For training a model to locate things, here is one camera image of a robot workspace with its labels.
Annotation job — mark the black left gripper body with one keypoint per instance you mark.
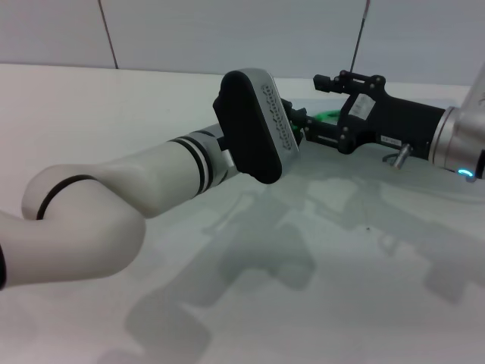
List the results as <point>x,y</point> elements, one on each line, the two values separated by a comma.
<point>293,121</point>

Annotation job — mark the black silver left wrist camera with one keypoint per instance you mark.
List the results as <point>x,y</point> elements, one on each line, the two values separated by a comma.
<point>250,129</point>

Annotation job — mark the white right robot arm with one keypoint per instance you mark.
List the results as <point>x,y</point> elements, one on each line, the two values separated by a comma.
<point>466,132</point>

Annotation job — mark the clear green-edged document bag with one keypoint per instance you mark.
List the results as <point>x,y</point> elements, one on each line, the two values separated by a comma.
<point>326,115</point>

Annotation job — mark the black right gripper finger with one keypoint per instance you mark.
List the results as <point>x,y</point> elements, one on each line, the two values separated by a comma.
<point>322,132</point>
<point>348,81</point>

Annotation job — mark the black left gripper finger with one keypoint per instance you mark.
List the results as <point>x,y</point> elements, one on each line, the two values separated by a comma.
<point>303,117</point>

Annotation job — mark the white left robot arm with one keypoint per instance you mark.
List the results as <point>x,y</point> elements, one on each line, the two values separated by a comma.
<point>113,204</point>

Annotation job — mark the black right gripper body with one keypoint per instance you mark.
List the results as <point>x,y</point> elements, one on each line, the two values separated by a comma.
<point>398,121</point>

